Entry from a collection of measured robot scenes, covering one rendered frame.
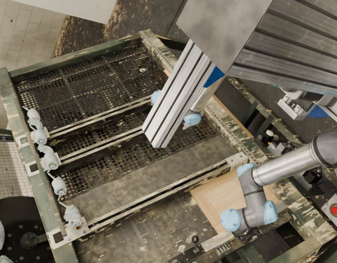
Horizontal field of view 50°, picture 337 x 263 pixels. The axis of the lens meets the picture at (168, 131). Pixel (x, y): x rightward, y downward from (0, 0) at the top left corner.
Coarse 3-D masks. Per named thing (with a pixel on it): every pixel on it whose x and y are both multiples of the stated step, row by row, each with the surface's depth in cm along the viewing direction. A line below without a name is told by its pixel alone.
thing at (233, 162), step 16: (224, 160) 215; (240, 160) 214; (192, 176) 207; (208, 176) 207; (160, 192) 201; (176, 192) 201; (128, 208) 195; (144, 208) 196; (96, 224) 189; (112, 224) 191; (64, 240) 179; (80, 240) 186
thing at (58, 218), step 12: (24, 120) 214; (36, 132) 213; (36, 156) 195; (48, 156) 202; (60, 180) 190; (48, 192) 180; (60, 192) 186; (60, 216) 171; (72, 216) 176; (60, 228) 166; (72, 228) 173
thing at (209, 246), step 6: (276, 204) 198; (282, 204) 198; (282, 210) 196; (222, 234) 187; (228, 234) 186; (210, 240) 185; (216, 240) 184; (222, 240) 184; (228, 240) 185; (204, 246) 182; (210, 246) 182; (216, 246) 183; (210, 252) 184; (198, 258) 182
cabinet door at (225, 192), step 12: (216, 180) 212; (228, 180) 212; (192, 192) 206; (204, 192) 206; (216, 192) 207; (228, 192) 206; (240, 192) 206; (264, 192) 206; (204, 204) 201; (216, 204) 201; (228, 204) 201; (240, 204) 201; (216, 216) 196; (216, 228) 191
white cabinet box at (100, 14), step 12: (12, 0) 448; (24, 0) 455; (36, 0) 462; (48, 0) 469; (60, 0) 476; (72, 0) 484; (84, 0) 492; (96, 0) 500; (108, 0) 508; (60, 12) 487; (72, 12) 495; (84, 12) 504; (96, 12) 512; (108, 12) 521
